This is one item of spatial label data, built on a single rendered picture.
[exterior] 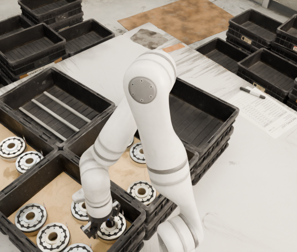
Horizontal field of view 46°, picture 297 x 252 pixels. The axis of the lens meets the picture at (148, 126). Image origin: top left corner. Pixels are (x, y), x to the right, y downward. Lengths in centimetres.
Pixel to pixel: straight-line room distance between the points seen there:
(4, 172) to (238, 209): 89
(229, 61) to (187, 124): 143
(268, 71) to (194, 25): 134
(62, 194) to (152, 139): 65
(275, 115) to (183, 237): 108
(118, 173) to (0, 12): 311
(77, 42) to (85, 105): 128
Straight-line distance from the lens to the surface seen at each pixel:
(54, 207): 127
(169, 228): 88
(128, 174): 131
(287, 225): 146
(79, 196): 103
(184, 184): 77
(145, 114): 67
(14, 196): 125
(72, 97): 162
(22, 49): 260
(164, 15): 389
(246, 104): 183
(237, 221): 141
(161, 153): 71
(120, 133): 76
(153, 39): 219
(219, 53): 292
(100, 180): 85
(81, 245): 115
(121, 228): 117
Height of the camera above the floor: 190
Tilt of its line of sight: 47 degrees down
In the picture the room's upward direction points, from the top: 2 degrees clockwise
